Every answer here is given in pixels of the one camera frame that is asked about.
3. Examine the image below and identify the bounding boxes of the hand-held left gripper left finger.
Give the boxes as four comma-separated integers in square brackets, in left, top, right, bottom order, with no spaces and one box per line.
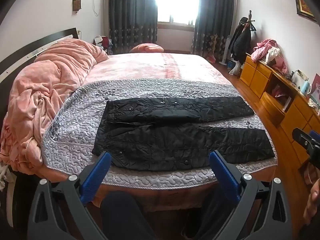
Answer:
[27,151,112,240]

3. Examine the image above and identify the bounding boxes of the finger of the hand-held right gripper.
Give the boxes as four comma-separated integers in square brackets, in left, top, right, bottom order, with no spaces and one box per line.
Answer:
[292,127,320,168]

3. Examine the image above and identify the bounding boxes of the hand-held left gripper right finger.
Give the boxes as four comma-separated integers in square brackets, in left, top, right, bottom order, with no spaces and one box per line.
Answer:
[209,150,293,240]

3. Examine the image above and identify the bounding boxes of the black quilted pants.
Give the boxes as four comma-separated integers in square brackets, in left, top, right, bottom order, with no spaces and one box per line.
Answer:
[91,96,275,172]

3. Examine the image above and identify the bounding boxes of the person's right hand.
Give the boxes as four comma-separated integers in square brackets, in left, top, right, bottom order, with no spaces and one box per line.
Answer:
[303,187,320,227]

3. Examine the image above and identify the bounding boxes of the person's right leg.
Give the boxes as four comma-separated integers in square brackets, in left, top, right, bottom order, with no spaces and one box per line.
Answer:
[181,197,227,240]

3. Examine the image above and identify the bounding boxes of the person's leg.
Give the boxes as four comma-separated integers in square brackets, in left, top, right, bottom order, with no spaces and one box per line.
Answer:
[181,197,227,240]
[100,191,157,240]

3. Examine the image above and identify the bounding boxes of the person's left leg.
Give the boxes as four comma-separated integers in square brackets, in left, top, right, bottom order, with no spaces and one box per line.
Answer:
[100,191,157,240]

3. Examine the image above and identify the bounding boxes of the grey quilted bed mat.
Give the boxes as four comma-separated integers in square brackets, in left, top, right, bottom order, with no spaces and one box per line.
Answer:
[41,78,278,190]

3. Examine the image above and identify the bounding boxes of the light blue kettle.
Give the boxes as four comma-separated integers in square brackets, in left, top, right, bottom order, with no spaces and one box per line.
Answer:
[300,79,312,95]

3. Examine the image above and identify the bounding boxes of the pink picture card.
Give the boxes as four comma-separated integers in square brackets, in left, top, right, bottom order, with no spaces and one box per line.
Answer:
[311,74,320,98]

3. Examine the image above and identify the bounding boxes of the yellow wooden dresser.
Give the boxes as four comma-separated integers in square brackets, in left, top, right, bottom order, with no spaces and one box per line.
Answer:
[239,53,320,165]

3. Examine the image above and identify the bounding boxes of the white plastic bag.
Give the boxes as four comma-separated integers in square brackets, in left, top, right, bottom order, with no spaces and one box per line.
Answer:
[229,61,242,75]

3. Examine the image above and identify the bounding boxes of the pile of pink clothes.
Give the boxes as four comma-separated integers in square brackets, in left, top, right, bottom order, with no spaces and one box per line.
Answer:
[251,39,288,73]

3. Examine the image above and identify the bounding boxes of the pink fleece blanket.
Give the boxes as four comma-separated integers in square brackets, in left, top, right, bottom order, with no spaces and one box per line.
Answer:
[0,39,109,175]

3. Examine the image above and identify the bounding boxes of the dark hanging coats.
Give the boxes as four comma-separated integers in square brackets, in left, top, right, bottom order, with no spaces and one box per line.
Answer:
[229,24,252,64]

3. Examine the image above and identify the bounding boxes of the white tower fan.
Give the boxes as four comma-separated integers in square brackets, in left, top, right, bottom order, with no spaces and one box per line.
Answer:
[222,36,232,64]

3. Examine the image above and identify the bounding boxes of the pink broom and dustpan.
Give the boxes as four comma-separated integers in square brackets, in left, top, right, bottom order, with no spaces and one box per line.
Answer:
[209,36,218,63]

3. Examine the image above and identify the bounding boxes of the bed with pink sheet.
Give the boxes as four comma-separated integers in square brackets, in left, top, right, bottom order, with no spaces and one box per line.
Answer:
[32,52,278,213]

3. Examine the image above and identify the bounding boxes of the wooden coat rack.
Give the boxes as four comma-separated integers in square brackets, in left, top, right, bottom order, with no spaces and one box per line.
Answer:
[240,10,257,32]

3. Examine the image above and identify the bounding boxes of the pink pillow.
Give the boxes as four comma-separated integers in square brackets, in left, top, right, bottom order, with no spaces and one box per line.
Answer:
[129,43,163,53]

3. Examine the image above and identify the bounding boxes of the dark patterned curtain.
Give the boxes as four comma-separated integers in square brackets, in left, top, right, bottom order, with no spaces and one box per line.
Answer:
[108,0,158,54]
[191,0,235,62]

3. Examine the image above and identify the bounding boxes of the bright window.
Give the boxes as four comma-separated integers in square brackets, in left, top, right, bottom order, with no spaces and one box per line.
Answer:
[155,0,202,27]

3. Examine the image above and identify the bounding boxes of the framed wall picture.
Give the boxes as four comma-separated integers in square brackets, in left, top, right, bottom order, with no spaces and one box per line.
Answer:
[294,0,318,22]

